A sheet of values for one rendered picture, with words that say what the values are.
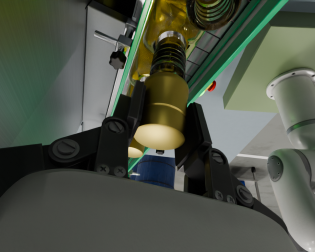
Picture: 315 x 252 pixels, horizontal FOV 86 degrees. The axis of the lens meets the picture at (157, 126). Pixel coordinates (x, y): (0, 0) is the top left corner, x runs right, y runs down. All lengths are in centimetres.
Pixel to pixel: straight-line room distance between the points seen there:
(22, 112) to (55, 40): 9
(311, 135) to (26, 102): 54
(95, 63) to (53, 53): 27
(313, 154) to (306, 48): 26
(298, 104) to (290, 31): 18
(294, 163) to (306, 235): 12
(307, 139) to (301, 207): 18
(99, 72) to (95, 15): 15
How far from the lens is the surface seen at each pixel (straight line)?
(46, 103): 36
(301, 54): 59
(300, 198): 42
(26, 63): 20
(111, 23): 44
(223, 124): 89
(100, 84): 56
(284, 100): 58
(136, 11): 41
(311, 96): 58
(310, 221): 42
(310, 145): 54
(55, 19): 24
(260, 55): 54
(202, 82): 40
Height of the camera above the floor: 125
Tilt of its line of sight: 34 degrees down
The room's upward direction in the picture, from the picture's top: 172 degrees counter-clockwise
